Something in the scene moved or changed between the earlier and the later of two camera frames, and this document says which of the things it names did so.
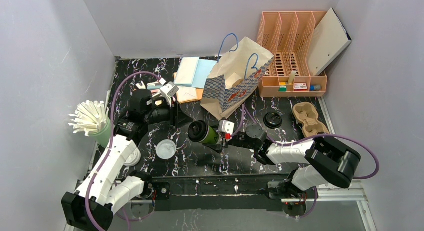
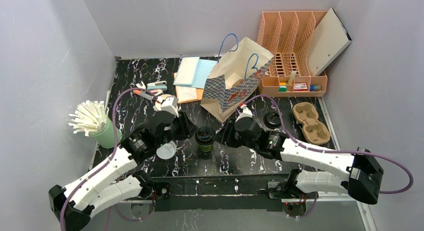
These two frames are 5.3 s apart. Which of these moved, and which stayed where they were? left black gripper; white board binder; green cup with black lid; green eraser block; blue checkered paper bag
Moved: left black gripper; green cup with black lid
Stayed: white board binder; blue checkered paper bag; green eraser block
